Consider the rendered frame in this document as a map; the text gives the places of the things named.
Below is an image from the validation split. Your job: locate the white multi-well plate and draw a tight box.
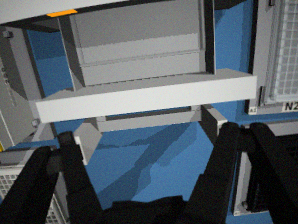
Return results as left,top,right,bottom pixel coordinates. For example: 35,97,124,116
0,162,68,224

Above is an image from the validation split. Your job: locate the white multiwell assay plate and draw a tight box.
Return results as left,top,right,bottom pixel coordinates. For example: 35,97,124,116
264,0,298,103

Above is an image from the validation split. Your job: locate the black assay plate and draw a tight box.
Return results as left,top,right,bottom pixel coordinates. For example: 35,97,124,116
245,134,298,213

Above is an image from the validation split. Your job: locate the blue bench mat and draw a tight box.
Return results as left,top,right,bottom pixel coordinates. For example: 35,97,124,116
27,0,298,224

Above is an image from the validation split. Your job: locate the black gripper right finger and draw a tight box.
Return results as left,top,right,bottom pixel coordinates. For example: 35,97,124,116
176,104,298,224

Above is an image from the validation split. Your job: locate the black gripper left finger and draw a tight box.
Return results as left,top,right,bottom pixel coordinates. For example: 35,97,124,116
0,117,109,224

